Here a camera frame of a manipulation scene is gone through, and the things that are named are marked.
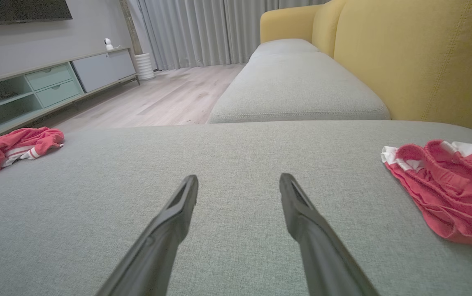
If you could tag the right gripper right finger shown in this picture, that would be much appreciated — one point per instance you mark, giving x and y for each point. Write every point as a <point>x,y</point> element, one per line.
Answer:
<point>318,250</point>

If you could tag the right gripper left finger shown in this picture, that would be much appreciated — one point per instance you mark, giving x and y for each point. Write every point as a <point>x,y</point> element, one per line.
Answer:
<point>157,250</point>

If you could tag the red shorts with white stripes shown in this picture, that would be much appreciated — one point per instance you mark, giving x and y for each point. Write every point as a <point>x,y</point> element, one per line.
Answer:
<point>445,197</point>

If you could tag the large grey sofa seat cushion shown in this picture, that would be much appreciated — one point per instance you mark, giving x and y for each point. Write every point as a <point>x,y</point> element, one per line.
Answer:
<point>236,152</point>

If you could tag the grey sofa back cushion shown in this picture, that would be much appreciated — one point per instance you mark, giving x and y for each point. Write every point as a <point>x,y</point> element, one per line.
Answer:
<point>297,90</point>

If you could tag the white ribbed cylinder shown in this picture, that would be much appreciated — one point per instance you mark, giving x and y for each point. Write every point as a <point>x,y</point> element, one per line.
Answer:
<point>144,66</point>

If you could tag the mint cabinet drawer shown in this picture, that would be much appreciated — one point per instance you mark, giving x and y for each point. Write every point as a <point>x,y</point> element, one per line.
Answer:
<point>59,93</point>
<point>48,77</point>

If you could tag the grey cabinet door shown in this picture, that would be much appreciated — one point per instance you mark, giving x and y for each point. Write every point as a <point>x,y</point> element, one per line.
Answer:
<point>122,63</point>
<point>91,73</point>

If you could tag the long low TV cabinet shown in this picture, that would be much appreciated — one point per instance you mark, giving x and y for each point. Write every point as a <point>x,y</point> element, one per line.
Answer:
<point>13,113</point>

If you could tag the grey pleated curtain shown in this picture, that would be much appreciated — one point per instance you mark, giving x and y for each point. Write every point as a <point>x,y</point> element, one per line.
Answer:
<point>203,31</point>

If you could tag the narrow yellow sofa backrest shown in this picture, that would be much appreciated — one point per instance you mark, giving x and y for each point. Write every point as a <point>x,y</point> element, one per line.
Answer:
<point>324,24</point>

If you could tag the yellow sofa armrest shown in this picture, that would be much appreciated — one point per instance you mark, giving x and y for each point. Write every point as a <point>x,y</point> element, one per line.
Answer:
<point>285,24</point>

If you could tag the black television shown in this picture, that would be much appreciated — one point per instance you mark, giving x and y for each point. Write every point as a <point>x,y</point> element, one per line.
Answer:
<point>17,10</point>

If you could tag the small white security camera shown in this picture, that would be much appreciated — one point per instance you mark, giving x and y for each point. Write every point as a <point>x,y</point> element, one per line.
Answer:
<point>108,43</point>

